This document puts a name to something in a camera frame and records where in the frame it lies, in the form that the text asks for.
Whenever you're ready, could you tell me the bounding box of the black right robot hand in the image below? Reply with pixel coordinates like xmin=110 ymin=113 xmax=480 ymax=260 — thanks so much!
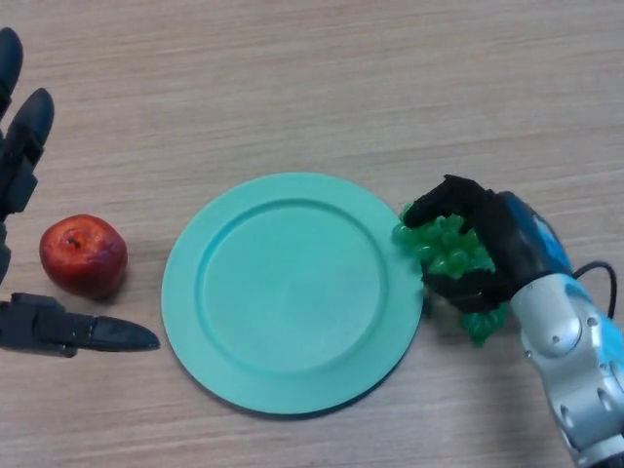
xmin=403 ymin=174 xmax=575 ymax=316

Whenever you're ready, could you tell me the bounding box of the green grapes bunch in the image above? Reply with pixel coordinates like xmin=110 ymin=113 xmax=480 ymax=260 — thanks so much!
xmin=392 ymin=202 xmax=511 ymax=348

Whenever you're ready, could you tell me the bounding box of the red apple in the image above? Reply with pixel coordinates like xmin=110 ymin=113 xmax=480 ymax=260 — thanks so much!
xmin=39 ymin=214 xmax=129 ymax=301

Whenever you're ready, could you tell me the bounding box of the round green plate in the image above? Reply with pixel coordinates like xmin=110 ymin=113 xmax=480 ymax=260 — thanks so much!
xmin=161 ymin=172 xmax=424 ymax=417

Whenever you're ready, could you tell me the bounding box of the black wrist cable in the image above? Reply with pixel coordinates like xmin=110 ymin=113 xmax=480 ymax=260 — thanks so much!
xmin=572 ymin=261 xmax=616 ymax=318

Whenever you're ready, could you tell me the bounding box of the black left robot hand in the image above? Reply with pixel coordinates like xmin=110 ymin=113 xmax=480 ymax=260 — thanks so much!
xmin=0 ymin=26 xmax=161 ymax=359

